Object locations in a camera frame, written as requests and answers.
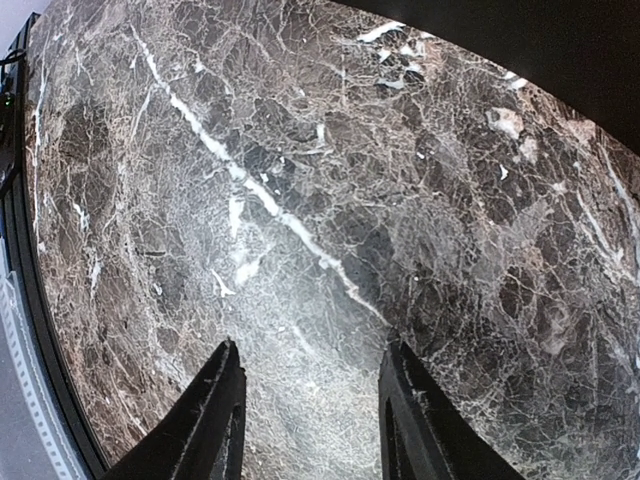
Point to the white slotted cable duct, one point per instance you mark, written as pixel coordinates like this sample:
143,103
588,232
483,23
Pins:
34,442

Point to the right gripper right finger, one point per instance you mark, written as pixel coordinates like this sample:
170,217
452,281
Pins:
423,436

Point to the black front rail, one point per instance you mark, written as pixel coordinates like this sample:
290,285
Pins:
18,251

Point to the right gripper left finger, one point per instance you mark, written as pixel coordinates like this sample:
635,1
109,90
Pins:
202,435

